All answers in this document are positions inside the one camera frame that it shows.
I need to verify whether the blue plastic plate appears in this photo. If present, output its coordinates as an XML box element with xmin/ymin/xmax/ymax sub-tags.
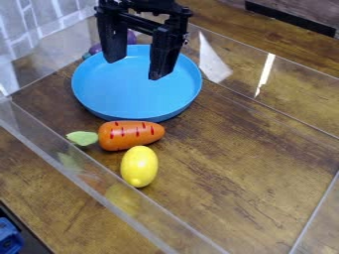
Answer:
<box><xmin>72</xmin><ymin>45</ymin><xmax>203</xmax><ymax>122</ymax></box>

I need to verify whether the yellow toy lemon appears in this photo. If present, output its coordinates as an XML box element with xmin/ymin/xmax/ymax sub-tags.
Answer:
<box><xmin>120</xmin><ymin>146</ymin><xmax>158</xmax><ymax>188</ymax></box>

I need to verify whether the blue object at corner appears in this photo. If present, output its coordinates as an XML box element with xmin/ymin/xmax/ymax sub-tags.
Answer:
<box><xmin>0</xmin><ymin>217</ymin><xmax>24</xmax><ymax>254</ymax></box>

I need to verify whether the dark board in background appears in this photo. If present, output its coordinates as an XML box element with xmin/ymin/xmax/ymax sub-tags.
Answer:
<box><xmin>245</xmin><ymin>0</ymin><xmax>336</xmax><ymax>38</ymax></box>

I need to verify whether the clear acrylic enclosure wall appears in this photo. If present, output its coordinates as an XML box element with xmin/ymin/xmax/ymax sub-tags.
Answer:
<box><xmin>0</xmin><ymin>0</ymin><xmax>339</xmax><ymax>254</ymax></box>

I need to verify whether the orange toy carrot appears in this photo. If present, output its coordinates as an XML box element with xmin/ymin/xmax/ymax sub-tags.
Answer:
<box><xmin>66</xmin><ymin>121</ymin><xmax>165</xmax><ymax>151</ymax></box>

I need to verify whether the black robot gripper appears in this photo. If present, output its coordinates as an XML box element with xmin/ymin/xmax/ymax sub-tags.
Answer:
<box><xmin>93</xmin><ymin>0</ymin><xmax>192</xmax><ymax>80</ymax></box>

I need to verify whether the purple toy eggplant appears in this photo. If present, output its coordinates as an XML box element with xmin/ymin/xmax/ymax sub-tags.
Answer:
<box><xmin>82</xmin><ymin>31</ymin><xmax>136</xmax><ymax>60</ymax></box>

